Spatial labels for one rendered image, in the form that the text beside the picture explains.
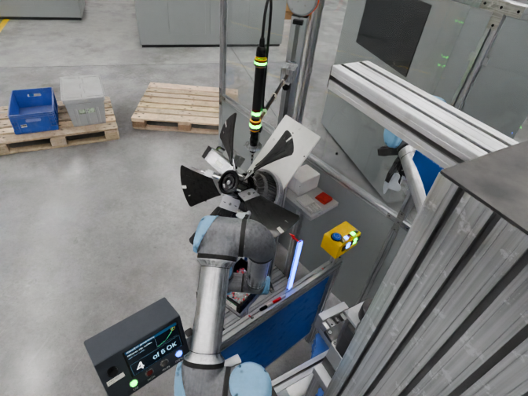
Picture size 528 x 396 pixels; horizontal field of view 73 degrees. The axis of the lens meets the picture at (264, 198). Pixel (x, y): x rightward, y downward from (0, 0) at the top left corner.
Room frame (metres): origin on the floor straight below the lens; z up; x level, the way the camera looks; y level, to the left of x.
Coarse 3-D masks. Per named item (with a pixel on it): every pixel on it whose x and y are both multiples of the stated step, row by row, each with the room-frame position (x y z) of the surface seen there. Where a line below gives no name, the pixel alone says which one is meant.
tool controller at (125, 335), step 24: (144, 312) 0.58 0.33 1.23; (168, 312) 0.58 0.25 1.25; (96, 336) 0.48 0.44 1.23; (120, 336) 0.49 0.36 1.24; (144, 336) 0.49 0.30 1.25; (168, 336) 0.52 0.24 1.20; (96, 360) 0.41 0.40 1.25; (120, 360) 0.43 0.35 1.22; (168, 360) 0.49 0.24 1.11; (120, 384) 0.40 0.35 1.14; (144, 384) 0.42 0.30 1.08
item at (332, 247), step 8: (344, 224) 1.25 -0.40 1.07; (328, 232) 1.19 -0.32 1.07; (336, 232) 1.19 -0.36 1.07; (344, 232) 1.20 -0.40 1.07; (360, 232) 1.21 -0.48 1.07; (328, 240) 1.15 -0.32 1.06; (336, 240) 1.14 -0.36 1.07; (344, 240) 1.14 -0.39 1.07; (328, 248) 1.14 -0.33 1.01; (336, 248) 1.11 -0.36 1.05; (336, 256) 1.10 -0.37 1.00
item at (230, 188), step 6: (222, 174) 1.32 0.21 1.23; (228, 174) 1.32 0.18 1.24; (234, 174) 1.30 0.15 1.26; (240, 174) 1.32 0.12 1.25; (246, 174) 1.38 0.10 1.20; (222, 180) 1.31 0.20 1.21; (234, 180) 1.28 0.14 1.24; (240, 180) 1.28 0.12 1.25; (246, 180) 1.31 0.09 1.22; (252, 180) 1.34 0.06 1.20; (222, 186) 1.28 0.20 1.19; (228, 186) 1.27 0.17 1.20; (234, 186) 1.25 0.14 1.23; (240, 186) 1.26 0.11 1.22; (246, 186) 1.29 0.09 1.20; (252, 186) 1.32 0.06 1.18; (222, 192) 1.25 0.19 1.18; (228, 192) 1.24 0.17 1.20; (234, 192) 1.24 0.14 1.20
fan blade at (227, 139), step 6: (234, 114) 1.56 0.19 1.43; (228, 120) 1.58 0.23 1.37; (234, 120) 1.53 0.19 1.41; (222, 126) 1.62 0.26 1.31; (228, 126) 1.55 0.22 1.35; (234, 126) 1.50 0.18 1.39; (228, 132) 1.53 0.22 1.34; (222, 138) 1.59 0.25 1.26; (228, 138) 1.51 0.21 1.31; (228, 144) 1.49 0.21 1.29; (228, 150) 1.50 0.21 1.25
